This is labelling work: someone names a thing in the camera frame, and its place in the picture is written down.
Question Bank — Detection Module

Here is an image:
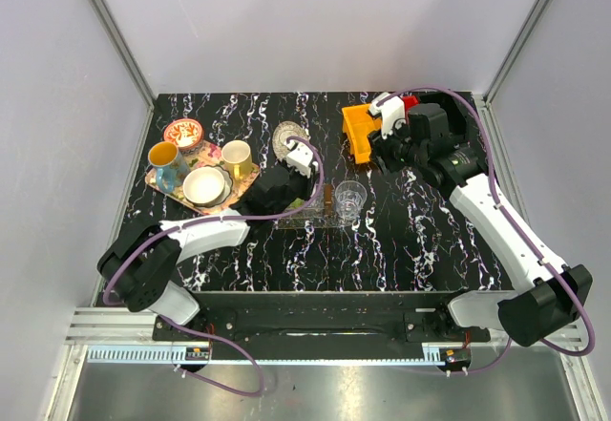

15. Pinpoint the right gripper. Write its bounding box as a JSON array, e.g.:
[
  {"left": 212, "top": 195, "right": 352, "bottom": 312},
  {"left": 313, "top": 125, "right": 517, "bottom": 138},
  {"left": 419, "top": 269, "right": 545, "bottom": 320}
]
[{"left": 367, "top": 115, "right": 428, "bottom": 176}]

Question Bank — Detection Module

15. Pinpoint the clear toothbrush holder rack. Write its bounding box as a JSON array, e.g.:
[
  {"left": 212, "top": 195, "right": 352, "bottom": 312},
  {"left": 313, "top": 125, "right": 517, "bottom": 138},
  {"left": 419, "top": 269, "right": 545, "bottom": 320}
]
[{"left": 287, "top": 184, "right": 335, "bottom": 225}]

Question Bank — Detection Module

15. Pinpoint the clear glass tumbler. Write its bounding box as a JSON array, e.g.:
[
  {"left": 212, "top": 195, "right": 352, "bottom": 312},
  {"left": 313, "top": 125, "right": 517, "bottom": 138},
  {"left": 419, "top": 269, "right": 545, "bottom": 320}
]
[{"left": 334, "top": 180, "right": 368, "bottom": 221}]

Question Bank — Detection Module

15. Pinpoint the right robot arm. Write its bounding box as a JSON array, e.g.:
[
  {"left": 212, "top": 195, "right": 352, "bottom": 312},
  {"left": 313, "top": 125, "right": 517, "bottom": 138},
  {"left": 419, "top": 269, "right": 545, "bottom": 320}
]
[{"left": 363, "top": 93, "right": 595, "bottom": 347}]

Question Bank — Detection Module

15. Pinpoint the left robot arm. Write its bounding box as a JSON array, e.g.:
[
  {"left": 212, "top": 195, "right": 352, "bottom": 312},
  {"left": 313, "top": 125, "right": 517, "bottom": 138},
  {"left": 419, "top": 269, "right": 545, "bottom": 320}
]
[{"left": 97, "top": 162, "right": 325, "bottom": 341}]

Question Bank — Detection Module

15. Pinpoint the clear acrylic tray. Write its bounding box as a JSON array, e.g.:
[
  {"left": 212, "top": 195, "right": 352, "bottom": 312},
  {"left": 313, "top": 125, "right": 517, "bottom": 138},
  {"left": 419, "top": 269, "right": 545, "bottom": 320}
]
[{"left": 276, "top": 184, "right": 356, "bottom": 230}]

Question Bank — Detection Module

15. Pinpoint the floral serving tray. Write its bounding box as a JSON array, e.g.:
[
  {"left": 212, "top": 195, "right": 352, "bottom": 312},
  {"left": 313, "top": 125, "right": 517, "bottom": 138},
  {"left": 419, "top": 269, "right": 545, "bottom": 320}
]
[{"left": 145, "top": 141, "right": 261, "bottom": 215}]

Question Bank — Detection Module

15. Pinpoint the yellow bin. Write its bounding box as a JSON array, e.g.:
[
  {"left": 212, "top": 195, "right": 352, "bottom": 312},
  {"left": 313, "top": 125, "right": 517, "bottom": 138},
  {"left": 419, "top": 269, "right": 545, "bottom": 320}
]
[{"left": 342, "top": 104, "right": 382, "bottom": 164}]

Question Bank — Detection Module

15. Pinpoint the red bin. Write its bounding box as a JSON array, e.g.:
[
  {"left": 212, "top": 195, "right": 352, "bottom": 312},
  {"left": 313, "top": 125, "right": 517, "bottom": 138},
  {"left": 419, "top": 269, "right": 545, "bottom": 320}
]
[{"left": 401, "top": 95, "right": 420, "bottom": 112}]

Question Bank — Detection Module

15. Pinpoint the speckled saucer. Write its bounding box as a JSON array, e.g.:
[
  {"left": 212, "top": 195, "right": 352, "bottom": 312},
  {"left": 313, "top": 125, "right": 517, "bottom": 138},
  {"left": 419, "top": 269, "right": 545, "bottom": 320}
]
[{"left": 272, "top": 121, "right": 310, "bottom": 161}]

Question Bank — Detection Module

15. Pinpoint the black bin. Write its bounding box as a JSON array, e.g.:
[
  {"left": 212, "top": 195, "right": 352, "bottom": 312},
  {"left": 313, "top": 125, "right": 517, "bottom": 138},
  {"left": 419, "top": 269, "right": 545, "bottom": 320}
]
[{"left": 417, "top": 91, "right": 474, "bottom": 137}]

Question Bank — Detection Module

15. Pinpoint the yellow mug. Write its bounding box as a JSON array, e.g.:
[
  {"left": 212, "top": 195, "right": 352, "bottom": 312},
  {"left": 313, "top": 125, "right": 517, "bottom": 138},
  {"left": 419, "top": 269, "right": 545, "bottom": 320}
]
[{"left": 221, "top": 140, "right": 253, "bottom": 180}]

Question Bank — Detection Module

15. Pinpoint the white scalloped bowl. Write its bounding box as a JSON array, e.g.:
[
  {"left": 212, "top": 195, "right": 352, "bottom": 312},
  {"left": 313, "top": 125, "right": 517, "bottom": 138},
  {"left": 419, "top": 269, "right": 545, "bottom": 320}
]
[{"left": 182, "top": 166, "right": 233, "bottom": 207}]

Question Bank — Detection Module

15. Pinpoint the orange patterned bowl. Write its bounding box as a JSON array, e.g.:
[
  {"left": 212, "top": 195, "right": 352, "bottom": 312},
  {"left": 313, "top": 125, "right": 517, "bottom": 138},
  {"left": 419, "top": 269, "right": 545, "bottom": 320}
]
[{"left": 163, "top": 118, "right": 203, "bottom": 151}]

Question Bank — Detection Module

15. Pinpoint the blue butterfly mug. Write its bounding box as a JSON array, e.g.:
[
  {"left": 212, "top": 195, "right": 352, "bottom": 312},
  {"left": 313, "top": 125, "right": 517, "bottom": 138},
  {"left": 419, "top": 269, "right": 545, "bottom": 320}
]
[{"left": 148, "top": 141, "right": 190, "bottom": 194}]

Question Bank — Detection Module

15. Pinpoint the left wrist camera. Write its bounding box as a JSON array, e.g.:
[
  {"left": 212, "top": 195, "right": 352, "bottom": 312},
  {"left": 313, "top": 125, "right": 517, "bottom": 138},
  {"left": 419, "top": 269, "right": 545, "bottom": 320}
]
[{"left": 284, "top": 140, "right": 318, "bottom": 178}]

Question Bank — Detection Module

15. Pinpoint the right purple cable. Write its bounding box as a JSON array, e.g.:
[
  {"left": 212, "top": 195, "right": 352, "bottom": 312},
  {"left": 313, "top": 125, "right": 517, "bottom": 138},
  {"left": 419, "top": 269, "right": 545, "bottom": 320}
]
[{"left": 374, "top": 87, "right": 597, "bottom": 377}]

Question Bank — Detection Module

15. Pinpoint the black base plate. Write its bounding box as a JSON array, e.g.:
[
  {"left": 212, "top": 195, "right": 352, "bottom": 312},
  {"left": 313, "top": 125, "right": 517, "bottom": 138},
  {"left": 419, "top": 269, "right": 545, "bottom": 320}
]
[{"left": 147, "top": 291, "right": 491, "bottom": 346}]

